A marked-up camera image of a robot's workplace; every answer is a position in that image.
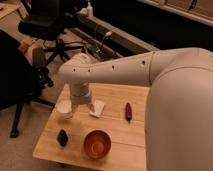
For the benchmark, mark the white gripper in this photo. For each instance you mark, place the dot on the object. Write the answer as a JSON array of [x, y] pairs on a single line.
[[78, 100]]

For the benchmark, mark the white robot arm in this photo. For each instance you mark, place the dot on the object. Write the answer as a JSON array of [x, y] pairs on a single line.
[[179, 107]]

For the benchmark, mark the white ceramic cup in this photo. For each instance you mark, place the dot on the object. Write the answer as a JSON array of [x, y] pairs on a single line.
[[64, 107]]

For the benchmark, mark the small black object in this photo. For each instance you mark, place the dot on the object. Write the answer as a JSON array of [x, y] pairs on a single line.
[[62, 137]]

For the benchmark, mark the dark red oblong object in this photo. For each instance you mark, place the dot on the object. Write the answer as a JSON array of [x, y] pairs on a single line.
[[128, 112]]

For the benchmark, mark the orange bowl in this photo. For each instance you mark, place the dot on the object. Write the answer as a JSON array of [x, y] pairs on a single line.
[[97, 144]]

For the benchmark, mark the dark chair at left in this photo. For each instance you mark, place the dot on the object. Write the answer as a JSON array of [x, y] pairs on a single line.
[[23, 75]]

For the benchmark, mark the black office chair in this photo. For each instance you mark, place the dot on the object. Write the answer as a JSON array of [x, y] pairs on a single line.
[[47, 20]]

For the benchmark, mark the white spray bottle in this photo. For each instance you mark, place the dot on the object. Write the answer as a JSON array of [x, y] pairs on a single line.
[[89, 9]]

